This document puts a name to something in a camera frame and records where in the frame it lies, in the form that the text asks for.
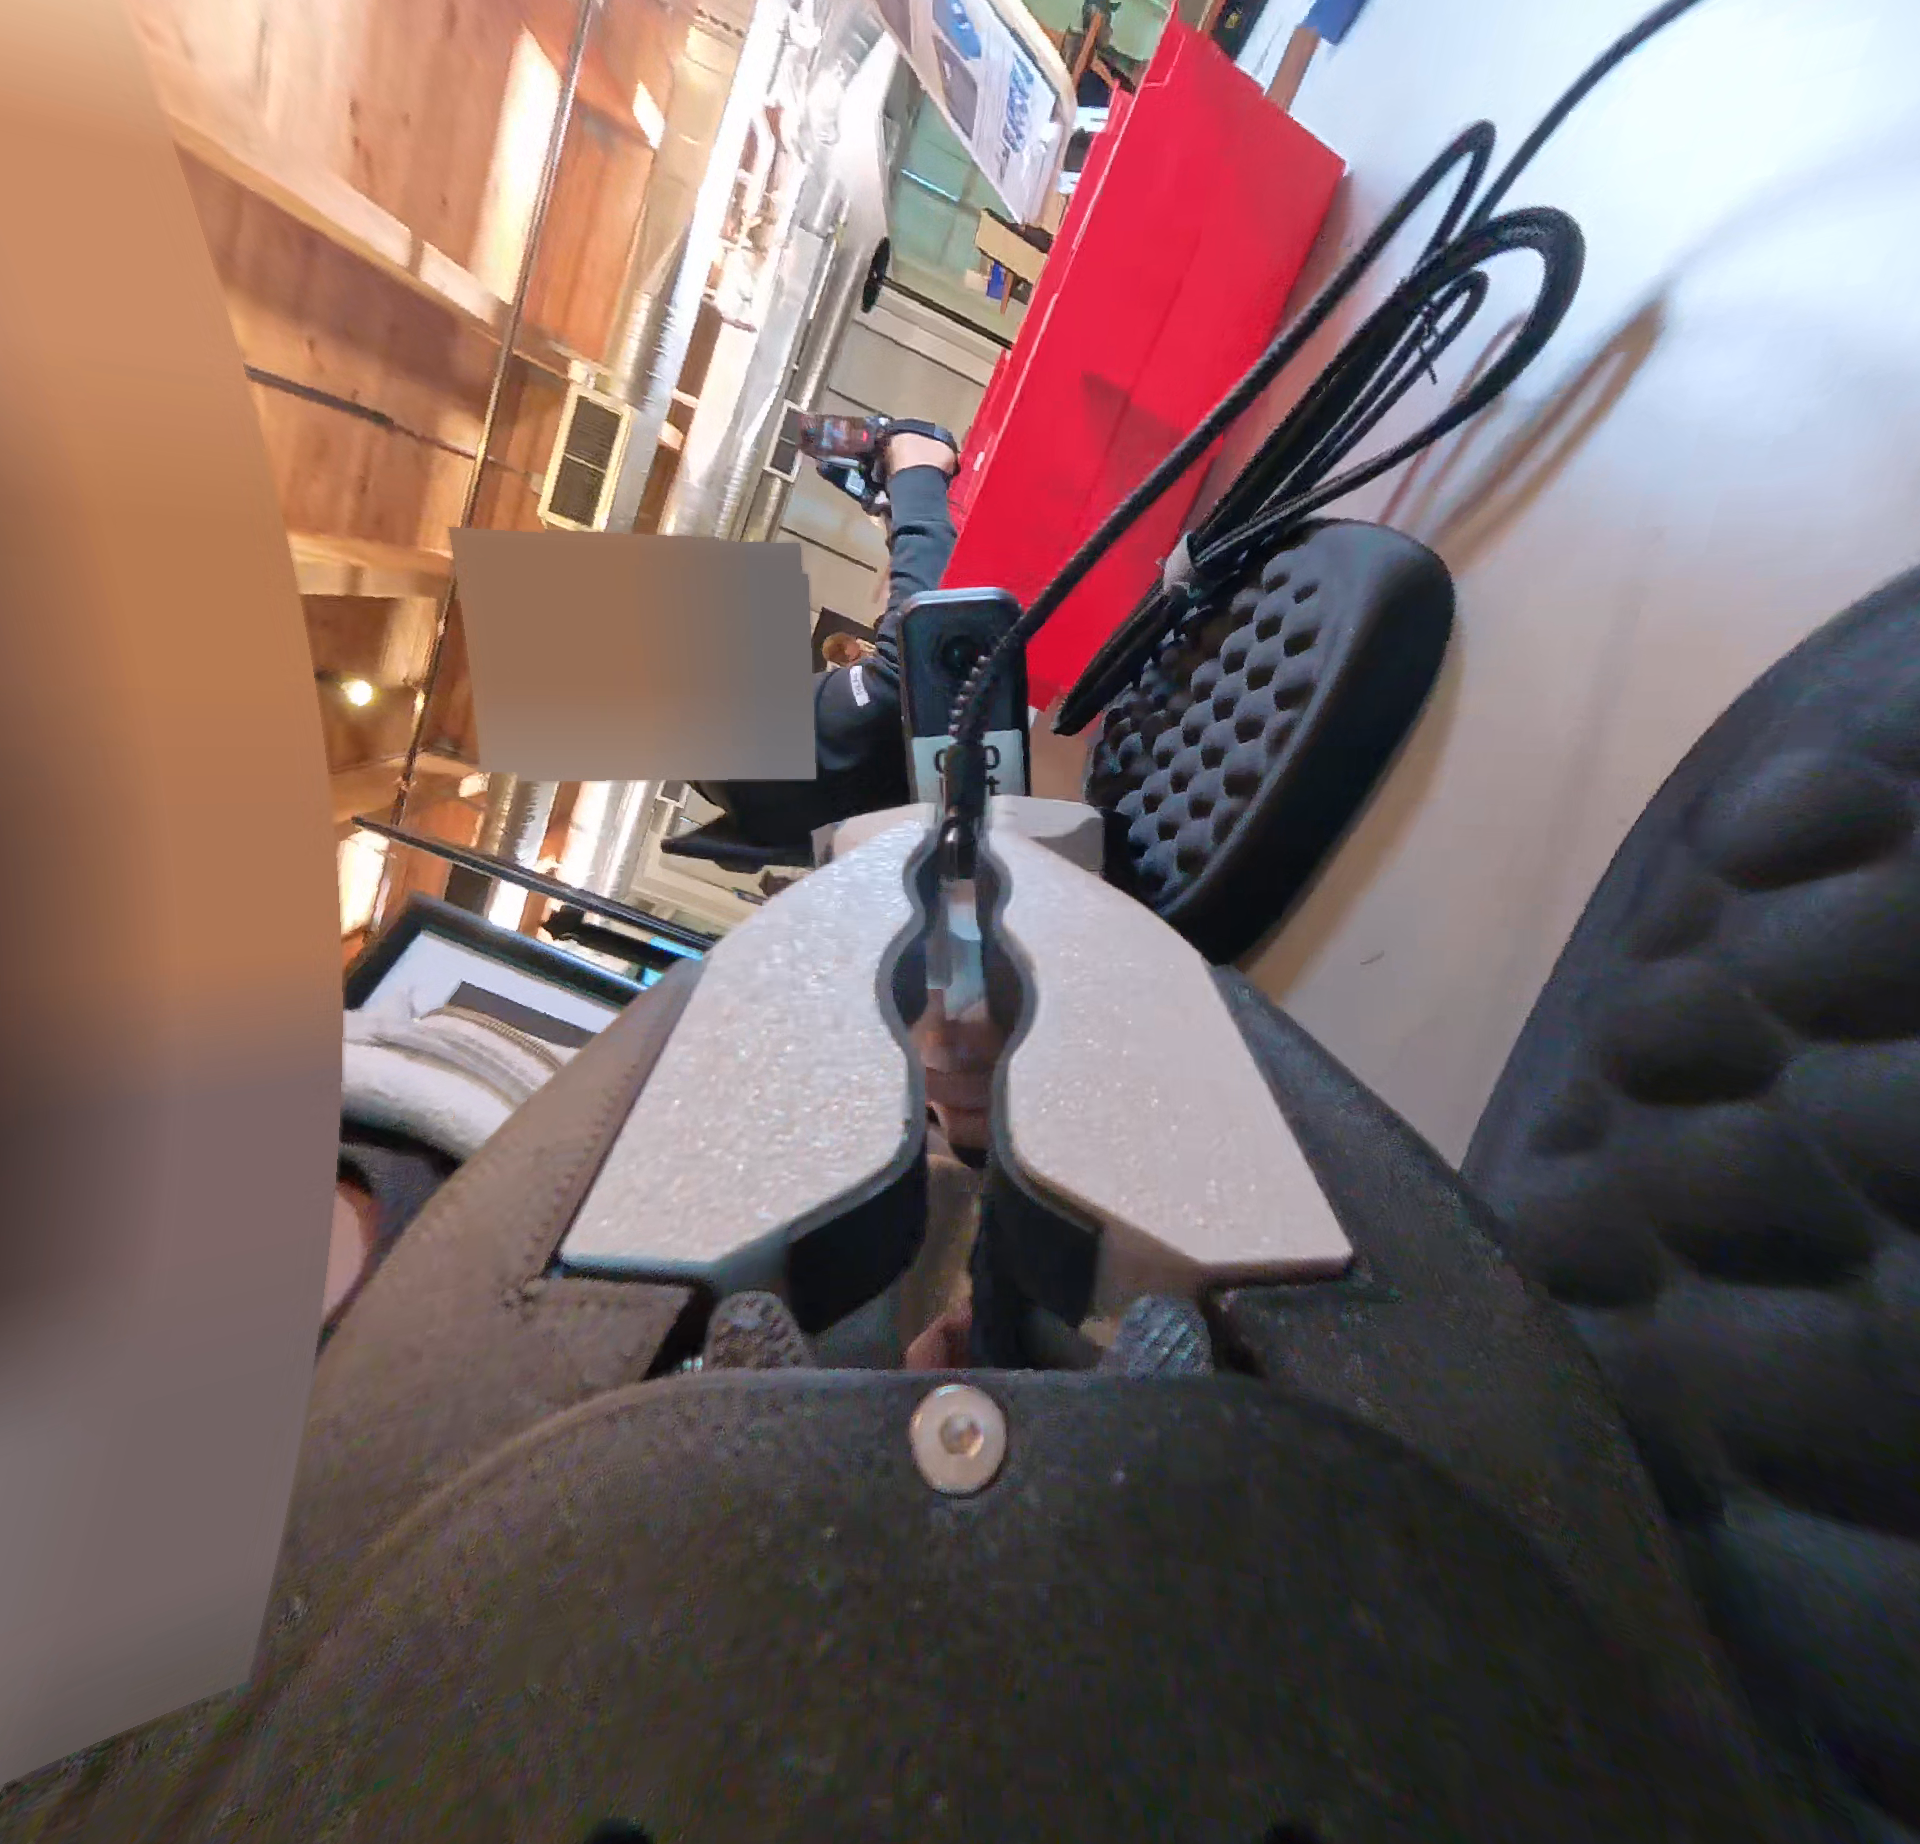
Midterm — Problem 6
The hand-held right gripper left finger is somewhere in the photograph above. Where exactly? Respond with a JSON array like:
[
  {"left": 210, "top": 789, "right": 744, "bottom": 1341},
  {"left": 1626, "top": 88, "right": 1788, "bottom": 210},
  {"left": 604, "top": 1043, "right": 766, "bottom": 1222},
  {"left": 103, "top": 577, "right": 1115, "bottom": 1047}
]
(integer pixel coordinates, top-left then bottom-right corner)
[{"left": 558, "top": 816, "right": 930, "bottom": 1341}]

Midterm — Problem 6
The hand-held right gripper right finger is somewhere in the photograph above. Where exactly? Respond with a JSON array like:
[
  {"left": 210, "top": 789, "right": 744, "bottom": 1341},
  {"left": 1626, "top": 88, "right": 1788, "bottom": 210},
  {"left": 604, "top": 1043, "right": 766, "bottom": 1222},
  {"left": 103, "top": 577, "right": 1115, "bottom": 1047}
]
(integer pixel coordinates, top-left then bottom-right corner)
[{"left": 968, "top": 824, "right": 1356, "bottom": 1327}]

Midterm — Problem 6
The grey usb hub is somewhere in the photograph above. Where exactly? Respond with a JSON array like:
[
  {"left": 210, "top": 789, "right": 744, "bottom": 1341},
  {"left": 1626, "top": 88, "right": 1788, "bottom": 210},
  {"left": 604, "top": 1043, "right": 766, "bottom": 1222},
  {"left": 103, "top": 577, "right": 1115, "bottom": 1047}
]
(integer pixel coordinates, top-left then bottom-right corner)
[{"left": 923, "top": 883, "right": 991, "bottom": 1037}]

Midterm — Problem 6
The black braided usb-c cable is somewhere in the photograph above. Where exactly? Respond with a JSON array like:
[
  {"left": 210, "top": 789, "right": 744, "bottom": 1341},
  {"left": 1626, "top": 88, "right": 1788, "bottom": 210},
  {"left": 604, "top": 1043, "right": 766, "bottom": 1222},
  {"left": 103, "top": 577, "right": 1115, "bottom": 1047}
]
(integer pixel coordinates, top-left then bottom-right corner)
[{"left": 934, "top": 0, "right": 1838, "bottom": 895}]

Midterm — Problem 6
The black framed picture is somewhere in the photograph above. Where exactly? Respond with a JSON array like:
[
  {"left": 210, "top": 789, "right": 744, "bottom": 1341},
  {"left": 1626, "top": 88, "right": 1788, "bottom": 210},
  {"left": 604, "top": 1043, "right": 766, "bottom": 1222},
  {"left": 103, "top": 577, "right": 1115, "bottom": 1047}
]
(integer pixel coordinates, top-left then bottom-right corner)
[{"left": 343, "top": 891, "right": 648, "bottom": 1054}]

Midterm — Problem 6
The red folding divider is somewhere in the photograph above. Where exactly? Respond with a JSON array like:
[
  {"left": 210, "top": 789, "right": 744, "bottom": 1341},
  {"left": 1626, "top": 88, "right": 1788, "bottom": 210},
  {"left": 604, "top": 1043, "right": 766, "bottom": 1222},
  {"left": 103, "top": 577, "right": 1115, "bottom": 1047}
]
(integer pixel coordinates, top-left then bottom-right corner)
[{"left": 942, "top": 0, "right": 1347, "bottom": 708}]

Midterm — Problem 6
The hanging printed banner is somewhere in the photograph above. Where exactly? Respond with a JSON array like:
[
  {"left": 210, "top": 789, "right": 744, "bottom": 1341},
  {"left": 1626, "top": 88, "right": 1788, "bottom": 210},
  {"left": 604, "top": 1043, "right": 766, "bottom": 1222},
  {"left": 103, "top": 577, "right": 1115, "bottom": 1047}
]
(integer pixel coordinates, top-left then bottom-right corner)
[{"left": 867, "top": 0, "right": 1083, "bottom": 220}]

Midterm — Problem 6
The white wall air vent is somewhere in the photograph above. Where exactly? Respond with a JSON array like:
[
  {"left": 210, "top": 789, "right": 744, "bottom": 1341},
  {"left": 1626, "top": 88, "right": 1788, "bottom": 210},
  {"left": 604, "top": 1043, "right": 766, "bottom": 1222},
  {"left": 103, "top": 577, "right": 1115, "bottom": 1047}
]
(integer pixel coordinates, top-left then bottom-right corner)
[{"left": 536, "top": 380, "right": 636, "bottom": 536}]

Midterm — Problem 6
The silver ventilation duct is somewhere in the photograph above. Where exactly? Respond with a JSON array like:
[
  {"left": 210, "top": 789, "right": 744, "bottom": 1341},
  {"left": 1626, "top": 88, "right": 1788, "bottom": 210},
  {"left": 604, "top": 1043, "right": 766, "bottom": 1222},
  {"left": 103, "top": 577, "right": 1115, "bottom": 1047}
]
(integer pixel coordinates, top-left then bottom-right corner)
[{"left": 606, "top": 0, "right": 888, "bottom": 541}]

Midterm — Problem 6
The coiled black cable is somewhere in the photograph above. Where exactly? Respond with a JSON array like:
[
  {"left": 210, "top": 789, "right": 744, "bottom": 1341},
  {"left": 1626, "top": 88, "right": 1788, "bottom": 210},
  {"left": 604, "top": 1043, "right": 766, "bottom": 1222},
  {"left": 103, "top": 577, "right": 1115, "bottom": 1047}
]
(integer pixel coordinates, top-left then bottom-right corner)
[{"left": 1049, "top": 118, "right": 1588, "bottom": 739}]

